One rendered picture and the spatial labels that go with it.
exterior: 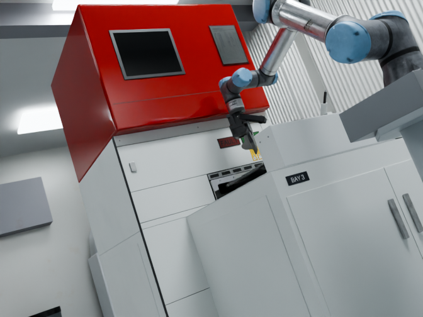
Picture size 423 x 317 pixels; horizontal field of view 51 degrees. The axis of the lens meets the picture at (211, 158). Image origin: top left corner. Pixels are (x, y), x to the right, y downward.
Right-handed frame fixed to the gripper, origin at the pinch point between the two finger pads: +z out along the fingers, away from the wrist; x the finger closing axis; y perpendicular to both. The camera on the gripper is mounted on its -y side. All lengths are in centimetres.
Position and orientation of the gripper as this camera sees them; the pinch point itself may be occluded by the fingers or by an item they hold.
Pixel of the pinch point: (256, 150)
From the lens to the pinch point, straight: 194.8
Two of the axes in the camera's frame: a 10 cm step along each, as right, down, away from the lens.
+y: -9.0, 3.6, 2.4
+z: 3.2, 9.3, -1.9
